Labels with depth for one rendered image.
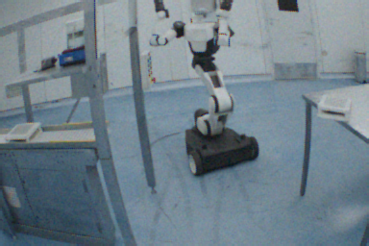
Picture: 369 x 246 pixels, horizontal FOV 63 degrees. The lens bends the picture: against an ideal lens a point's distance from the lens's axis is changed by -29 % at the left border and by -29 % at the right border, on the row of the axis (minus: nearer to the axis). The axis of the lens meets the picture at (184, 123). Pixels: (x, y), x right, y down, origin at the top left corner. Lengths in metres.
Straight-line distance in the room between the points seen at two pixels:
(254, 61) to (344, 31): 2.09
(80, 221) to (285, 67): 4.47
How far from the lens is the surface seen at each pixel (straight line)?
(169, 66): 5.76
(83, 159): 2.08
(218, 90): 3.23
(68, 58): 2.00
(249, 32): 5.81
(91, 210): 2.32
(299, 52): 6.10
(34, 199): 2.52
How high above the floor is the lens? 1.58
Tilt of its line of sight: 21 degrees down
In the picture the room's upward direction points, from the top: 6 degrees counter-clockwise
